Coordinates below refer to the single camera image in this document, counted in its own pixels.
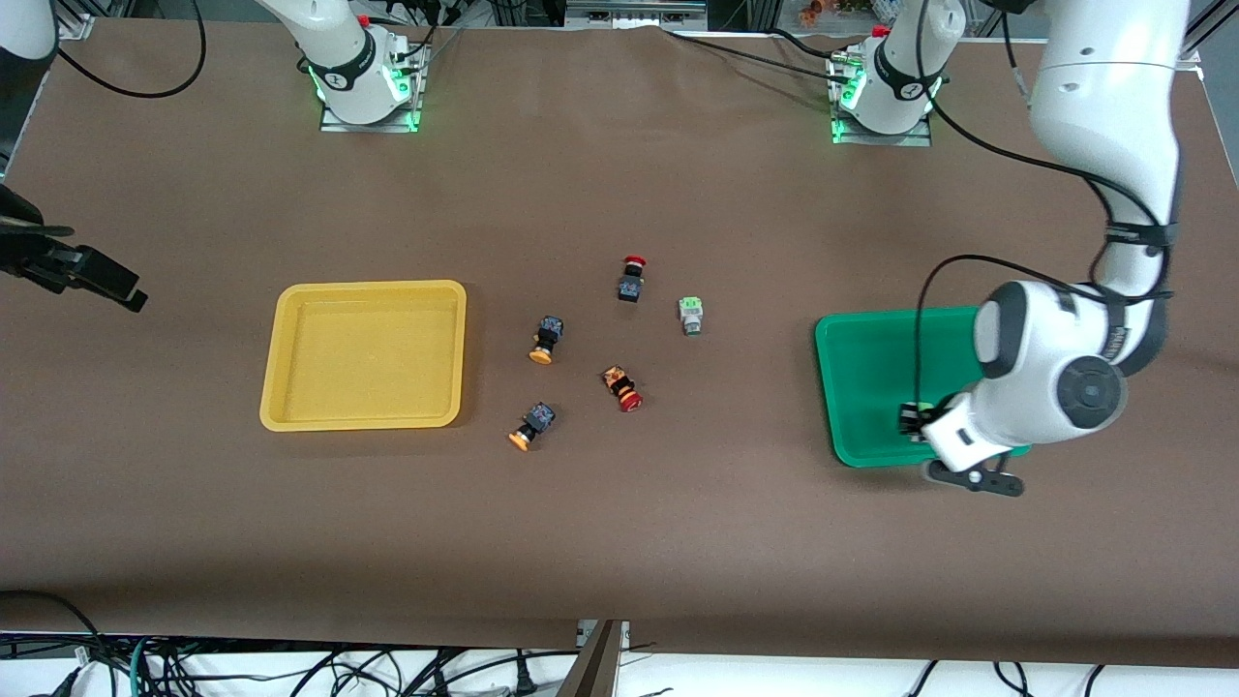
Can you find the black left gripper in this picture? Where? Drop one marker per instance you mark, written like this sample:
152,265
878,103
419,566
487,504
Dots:
911,418

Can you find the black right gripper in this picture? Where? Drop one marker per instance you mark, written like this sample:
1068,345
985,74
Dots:
37,259

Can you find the yellow push button black base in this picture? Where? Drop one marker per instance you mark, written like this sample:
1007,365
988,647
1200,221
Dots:
537,419
548,334

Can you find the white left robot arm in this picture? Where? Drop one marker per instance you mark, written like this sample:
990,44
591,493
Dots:
1103,97

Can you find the green plastic tray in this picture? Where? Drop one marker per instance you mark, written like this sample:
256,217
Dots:
861,378

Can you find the yellow plastic tray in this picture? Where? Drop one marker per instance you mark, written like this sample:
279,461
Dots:
363,358

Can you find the red push button orange base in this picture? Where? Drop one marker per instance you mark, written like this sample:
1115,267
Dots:
619,382

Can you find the red push button black base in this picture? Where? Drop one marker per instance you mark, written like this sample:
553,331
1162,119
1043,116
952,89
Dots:
631,287

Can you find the brown table cover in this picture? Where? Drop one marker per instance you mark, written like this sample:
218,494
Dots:
619,532

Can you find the small orange object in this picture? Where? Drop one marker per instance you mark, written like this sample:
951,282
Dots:
811,12

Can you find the aluminium frame bracket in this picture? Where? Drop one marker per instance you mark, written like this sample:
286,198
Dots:
75,19
1200,58

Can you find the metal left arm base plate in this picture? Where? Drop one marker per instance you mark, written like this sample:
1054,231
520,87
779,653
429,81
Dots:
881,138

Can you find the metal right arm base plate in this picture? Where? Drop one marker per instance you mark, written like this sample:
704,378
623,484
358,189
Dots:
373,121

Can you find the metal table leg bracket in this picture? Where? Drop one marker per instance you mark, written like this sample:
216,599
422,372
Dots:
595,668

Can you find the grey metal rail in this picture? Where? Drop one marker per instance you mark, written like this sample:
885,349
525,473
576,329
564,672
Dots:
634,12

